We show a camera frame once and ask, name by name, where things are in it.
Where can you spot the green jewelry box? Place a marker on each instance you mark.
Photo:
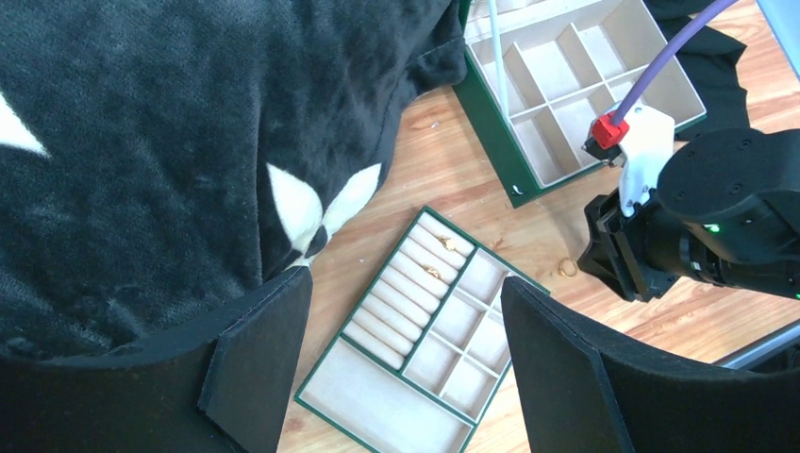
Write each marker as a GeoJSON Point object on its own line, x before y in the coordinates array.
{"type": "Point", "coordinates": [539, 73]}

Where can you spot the black cloth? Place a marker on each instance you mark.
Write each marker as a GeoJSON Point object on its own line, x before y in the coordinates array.
{"type": "Point", "coordinates": [710, 61]}

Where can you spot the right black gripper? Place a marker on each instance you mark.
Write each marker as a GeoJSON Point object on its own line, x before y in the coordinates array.
{"type": "Point", "coordinates": [723, 209]}

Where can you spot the black blanket with beige flowers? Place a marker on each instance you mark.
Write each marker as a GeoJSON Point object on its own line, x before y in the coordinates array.
{"type": "Point", "coordinates": [162, 158]}

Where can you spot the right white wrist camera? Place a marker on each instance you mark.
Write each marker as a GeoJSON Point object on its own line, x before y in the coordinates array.
{"type": "Point", "coordinates": [642, 152]}

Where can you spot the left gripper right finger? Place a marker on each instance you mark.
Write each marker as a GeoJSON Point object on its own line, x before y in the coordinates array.
{"type": "Point", "coordinates": [586, 387]}

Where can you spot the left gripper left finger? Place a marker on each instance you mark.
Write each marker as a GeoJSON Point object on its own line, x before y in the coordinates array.
{"type": "Point", "coordinates": [218, 383]}

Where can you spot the green jewelry tray insert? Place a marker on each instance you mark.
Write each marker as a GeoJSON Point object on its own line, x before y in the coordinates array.
{"type": "Point", "coordinates": [419, 359]}

